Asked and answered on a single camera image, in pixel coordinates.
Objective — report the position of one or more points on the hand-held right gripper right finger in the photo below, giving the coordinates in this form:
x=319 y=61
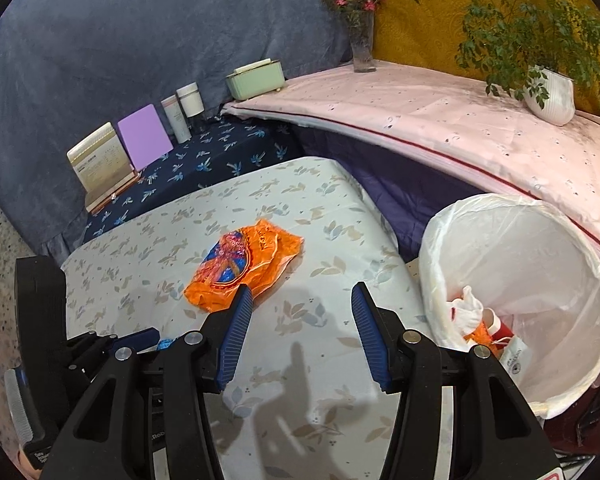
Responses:
x=372 y=340

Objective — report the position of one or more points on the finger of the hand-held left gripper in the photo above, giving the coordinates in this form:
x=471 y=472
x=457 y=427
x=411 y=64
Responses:
x=140 y=337

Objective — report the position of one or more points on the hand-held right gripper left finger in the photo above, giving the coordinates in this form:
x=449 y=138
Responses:
x=235 y=340

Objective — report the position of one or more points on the orange snack packet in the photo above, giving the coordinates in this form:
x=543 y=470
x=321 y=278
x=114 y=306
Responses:
x=242 y=265
x=480 y=335

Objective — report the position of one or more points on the white tissue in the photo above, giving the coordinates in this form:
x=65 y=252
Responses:
x=467 y=307

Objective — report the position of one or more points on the red white paper cup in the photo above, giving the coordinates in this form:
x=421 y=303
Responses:
x=500 y=327

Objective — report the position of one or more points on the white printed paper bag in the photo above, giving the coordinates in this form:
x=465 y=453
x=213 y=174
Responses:
x=519 y=355

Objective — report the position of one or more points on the white lined trash bin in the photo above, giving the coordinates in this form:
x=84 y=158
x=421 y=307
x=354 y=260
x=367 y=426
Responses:
x=540 y=260

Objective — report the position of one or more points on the cream desk calendar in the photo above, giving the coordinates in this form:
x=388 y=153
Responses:
x=100 y=170

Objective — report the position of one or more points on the purple cloth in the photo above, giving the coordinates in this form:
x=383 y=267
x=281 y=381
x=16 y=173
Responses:
x=395 y=185

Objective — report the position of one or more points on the navy floral cloth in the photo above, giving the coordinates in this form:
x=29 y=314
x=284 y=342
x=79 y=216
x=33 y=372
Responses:
x=220 y=145

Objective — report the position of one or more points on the purple card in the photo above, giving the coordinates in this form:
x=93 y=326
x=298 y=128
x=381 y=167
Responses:
x=145 y=137

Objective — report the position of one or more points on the white cosmetic tube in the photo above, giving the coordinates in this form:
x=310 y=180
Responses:
x=176 y=120

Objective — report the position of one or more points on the pink cloth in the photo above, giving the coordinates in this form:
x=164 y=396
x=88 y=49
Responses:
x=430 y=115

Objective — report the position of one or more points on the white jar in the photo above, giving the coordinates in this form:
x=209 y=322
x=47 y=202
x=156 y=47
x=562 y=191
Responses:
x=190 y=100

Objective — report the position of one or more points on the green tissue box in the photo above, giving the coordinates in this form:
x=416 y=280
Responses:
x=255 y=82

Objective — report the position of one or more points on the clear glass vase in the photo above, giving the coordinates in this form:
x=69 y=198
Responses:
x=362 y=45

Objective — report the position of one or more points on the white ribbed plant pot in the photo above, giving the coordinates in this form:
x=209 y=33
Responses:
x=552 y=97

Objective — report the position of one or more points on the blue backdrop cloth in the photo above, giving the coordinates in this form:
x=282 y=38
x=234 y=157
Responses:
x=155 y=25

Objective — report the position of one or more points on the yellow backdrop cloth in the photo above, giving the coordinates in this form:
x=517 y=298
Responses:
x=415 y=30

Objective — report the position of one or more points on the green leafy plant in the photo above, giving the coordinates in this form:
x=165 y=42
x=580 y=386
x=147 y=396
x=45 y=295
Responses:
x=520 y=15

